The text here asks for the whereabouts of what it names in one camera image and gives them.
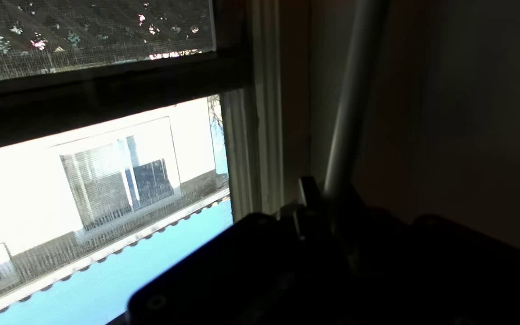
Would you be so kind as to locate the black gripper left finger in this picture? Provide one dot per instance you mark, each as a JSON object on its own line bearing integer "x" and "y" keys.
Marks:
{"x": 242, "y": 277}

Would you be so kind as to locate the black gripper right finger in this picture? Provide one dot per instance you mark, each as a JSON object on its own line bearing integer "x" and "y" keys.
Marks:
{"x": 452, "y": 283}

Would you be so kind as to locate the white framed sash window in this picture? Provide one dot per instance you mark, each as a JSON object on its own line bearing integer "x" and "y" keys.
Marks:
{"x": 91, "y": 181}

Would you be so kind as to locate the white curtain pull wand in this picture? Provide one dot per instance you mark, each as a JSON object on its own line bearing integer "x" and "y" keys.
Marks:
{"x": 356, "y": 109}

